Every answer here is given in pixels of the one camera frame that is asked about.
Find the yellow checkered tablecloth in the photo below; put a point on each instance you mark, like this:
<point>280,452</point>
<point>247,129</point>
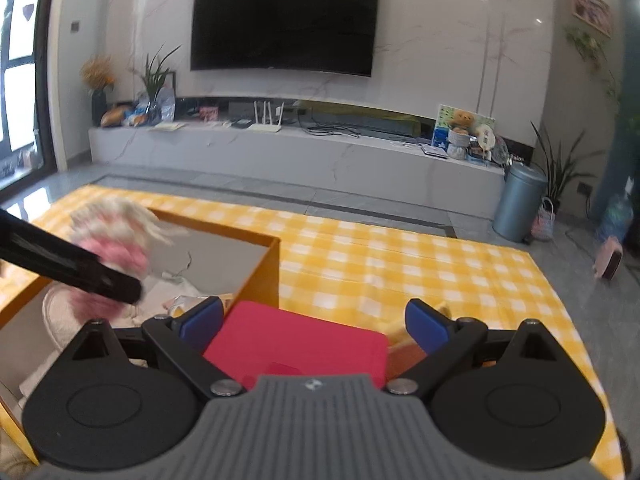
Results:
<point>380,265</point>

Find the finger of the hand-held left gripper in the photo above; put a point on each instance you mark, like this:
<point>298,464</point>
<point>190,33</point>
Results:
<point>75,267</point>

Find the white router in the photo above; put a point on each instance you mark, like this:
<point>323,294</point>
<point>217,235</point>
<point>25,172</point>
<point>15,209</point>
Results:
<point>266,122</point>

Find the orange cardboard box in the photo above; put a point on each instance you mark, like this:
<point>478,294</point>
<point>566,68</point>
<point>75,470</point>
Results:
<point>262,275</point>

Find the wall socket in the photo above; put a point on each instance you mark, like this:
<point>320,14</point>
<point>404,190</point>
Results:
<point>585,188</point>

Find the clear plastic bag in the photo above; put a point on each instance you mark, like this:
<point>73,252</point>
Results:
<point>165,105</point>

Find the green hanging vine plant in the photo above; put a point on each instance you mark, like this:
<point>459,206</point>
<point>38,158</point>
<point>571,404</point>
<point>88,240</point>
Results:
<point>587,45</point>

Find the yellow bear picture board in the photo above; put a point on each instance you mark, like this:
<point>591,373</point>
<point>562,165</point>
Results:
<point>472,117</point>

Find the blue-grey trash bin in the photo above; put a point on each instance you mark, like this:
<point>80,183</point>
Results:
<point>517,200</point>

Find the round white fan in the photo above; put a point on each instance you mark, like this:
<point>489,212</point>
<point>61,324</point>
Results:
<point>490,142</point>

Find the framed wall picture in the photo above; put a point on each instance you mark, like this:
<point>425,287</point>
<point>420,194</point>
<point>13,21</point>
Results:
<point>591,7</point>

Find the black television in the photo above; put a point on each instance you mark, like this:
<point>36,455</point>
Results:
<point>285,20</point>

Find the blue snack bag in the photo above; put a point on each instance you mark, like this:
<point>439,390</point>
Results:
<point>137,116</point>

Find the pink small box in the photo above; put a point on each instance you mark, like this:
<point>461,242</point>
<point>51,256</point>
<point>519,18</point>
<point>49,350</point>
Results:
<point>210,113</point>

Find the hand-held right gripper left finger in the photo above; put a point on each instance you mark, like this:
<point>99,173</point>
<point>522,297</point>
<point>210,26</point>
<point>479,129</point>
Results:
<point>202,322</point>

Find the stack of papers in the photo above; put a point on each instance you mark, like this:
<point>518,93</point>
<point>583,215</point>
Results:
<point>167,126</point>

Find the vase with orange flowers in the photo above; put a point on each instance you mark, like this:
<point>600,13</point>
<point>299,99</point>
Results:
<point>99,90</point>

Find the black set-top box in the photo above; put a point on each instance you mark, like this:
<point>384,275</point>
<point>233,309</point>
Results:
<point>240,123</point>

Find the green leafy potted plant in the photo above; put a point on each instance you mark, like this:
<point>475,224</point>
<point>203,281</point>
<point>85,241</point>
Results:
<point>157,75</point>

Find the red cloth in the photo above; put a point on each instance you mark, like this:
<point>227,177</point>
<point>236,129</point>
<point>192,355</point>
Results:
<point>300,340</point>

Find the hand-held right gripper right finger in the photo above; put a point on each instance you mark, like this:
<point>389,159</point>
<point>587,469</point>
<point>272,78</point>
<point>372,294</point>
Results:
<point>425,327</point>

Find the wall switch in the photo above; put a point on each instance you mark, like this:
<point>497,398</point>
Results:
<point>75,26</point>

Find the black framed window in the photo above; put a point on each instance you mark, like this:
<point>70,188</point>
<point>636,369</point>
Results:
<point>20,60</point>

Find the orange snack bag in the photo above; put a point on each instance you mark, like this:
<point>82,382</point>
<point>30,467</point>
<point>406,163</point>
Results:
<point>114,117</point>

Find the white cloth garment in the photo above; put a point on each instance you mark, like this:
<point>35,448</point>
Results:
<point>180,287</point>

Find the pink white fluffy plush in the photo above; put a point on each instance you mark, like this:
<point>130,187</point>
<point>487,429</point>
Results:
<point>117,232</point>

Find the white marble TV stand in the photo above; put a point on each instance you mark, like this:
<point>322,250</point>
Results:
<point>300,160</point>

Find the long-leaf potted plant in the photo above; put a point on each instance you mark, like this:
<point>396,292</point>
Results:
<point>562,170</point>

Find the pink woven basket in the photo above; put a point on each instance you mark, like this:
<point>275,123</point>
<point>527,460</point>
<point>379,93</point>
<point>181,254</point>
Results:
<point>543,222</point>

